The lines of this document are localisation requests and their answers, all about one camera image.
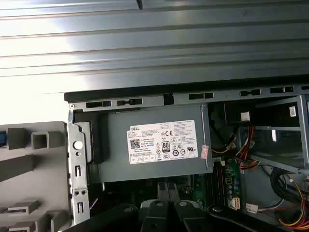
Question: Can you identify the open black PC case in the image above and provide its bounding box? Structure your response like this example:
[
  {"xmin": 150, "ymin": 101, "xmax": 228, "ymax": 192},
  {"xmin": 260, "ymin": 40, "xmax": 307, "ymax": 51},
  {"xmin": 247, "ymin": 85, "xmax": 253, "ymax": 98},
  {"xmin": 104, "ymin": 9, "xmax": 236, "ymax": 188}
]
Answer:
[{"xmin": 64, "ymin": 82, "xmax": 309, "ymax": 232}]

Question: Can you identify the black cable bundle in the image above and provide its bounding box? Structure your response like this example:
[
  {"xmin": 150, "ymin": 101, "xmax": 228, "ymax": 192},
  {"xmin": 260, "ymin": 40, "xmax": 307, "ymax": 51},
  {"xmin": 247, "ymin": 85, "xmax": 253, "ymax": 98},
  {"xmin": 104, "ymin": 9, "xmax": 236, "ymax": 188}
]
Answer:
[{"xmin": 269, "ymin": 166, "xmax": 309, "ymax": 206}]

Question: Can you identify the grey metal optical drive cage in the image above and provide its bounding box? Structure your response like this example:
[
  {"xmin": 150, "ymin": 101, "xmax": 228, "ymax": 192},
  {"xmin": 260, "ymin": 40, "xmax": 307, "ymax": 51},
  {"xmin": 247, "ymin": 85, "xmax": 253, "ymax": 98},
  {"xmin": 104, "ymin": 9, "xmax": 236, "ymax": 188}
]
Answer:
[{"xmin": 238, "ymin": 94, "xmax": 309, "ymax": 175}]

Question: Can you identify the black RAM slot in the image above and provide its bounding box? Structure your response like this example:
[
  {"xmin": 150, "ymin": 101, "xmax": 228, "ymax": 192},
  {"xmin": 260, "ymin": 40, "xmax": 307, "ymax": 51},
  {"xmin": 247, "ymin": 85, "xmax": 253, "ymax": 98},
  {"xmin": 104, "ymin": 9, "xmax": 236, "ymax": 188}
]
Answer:
[
  {"xmin": 219, "ymin": 163, "xmax": 228, "ymax": 206},
  {"xmin": 211, "ymin": 163, "xmax": 221, "ymax": 206}
]

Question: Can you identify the green motherboard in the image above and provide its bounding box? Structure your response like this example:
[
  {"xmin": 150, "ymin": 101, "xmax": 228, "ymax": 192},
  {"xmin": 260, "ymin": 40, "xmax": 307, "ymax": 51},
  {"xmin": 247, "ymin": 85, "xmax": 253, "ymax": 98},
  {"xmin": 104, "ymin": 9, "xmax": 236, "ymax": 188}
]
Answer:
[{"xmin": 103, "ymin": 157, "xmax": 243, "ymax": 213}]

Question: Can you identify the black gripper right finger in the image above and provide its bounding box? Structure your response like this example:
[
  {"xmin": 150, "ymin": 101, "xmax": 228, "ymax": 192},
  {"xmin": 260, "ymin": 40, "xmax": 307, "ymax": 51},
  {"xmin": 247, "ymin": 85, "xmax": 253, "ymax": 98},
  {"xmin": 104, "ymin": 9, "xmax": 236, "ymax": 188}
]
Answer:
[{"xmin": 169, "ymin": 182, "xmax": 291, "ymax": 232}]

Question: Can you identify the grey plastic parts rack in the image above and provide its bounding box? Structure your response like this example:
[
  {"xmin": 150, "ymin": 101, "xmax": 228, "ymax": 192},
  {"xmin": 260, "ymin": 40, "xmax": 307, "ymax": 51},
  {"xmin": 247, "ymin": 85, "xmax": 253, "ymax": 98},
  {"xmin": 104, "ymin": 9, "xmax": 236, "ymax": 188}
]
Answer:
[{"xmin": 0, "ymin": 120, "xmax": 74, "ymax": 232}]

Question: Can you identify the orange yellow supply wire bundle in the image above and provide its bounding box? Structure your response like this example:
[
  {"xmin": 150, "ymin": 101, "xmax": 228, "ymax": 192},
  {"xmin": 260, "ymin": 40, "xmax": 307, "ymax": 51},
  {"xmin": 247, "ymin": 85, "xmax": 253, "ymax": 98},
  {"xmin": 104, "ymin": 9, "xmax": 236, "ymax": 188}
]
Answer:
[{"xmin": 212, "ymin": 111, "xmax": 268, "ymax": 171}]

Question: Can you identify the grey Dell power supply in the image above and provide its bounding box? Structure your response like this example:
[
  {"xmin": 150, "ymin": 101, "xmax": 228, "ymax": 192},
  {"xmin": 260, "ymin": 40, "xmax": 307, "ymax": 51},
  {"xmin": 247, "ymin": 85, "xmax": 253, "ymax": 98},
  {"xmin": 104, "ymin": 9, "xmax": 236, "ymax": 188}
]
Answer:
[{"xmin": 98, "ymin": 103, "xmax": 213, "ymax": 184}]

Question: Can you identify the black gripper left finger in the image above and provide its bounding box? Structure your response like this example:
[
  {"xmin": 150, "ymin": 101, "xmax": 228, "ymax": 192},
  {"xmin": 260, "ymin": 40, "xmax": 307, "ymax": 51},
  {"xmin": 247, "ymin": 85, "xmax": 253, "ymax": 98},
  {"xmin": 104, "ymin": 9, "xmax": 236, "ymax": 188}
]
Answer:
[{"xmin": 63, "ymin": 182, "xmax": 169, "ymax": 232}]

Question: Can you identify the orange red wire bundle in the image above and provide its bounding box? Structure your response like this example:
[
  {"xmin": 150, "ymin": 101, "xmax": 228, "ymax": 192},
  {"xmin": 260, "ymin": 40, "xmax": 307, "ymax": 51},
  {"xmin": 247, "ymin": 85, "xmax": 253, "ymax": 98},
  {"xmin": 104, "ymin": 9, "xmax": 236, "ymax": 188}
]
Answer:
[{"xmin": 245, "ymin": 174, "xmax": 309, "ymax": 232}]

